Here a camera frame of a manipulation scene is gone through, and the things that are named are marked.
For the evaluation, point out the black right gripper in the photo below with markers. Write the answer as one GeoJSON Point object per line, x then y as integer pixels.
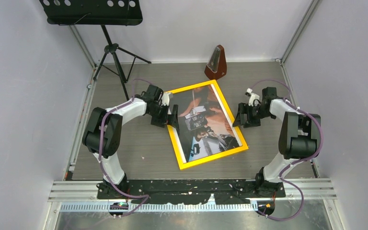
{"type": "Point", "coordinates": [244, 108]}

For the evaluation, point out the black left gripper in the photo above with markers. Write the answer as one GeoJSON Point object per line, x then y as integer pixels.
{"type": "Point", "coordinates": [170, 119]}

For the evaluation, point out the yellow wooden picture frame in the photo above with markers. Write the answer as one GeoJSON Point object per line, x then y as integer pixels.
{"type": "Point", "coordinates": [177, 152]}

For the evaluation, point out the printed photo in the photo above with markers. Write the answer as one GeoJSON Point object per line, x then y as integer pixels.
{"type": "Point", "coordinates": [209, 123]}

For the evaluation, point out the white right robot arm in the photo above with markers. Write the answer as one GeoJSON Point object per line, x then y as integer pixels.
{"type": "Point", "coordinates": [299, 139]}

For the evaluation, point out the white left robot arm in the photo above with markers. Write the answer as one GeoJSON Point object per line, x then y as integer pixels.
{"type": "Point", "coordinates": [102, 135]}

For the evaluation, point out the brown metronome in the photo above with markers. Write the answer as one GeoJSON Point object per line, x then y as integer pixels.
{"type": "Point", "coordinates": [216, 67]}

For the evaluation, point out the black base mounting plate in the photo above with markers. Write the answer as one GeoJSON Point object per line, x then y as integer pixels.
{"type": "Point", "coordinates": [188, 192]}

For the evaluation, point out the black music stand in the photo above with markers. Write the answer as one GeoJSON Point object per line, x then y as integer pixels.
{"type": "Point", "coordinates": [98, 12]}

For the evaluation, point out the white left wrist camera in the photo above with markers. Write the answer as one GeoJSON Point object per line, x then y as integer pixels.
{"type": "Point", "coordinates": [165, 99]}

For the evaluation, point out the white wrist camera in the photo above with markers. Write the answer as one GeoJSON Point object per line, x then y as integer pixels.
{"type": "Point", "coordinates": [165, 99]}
{"type": "Point", "coordinates": [254, 99]}

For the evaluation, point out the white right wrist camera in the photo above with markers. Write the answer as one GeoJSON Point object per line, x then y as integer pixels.
{"type": "Point", "coordinates": [254, 99]}

